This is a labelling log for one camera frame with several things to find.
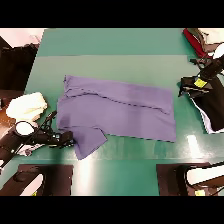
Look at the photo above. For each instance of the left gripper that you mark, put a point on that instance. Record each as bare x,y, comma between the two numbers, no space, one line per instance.
63,139

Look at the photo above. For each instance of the purple T-shirt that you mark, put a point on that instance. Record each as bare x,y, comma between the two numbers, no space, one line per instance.
116,110

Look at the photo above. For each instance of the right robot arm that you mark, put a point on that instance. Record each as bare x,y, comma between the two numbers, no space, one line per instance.
213,68

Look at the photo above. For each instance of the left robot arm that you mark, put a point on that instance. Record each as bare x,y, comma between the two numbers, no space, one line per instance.
23,129

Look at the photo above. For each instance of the cream garment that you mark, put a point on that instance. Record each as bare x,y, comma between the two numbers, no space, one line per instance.
26,106

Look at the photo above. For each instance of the dark brown garment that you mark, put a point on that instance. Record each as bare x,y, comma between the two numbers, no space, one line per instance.
15,66

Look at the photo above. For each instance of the black garment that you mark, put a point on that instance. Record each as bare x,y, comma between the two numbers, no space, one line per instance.
213,106

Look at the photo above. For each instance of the red garment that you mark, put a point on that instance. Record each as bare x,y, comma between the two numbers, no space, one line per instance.
195,41

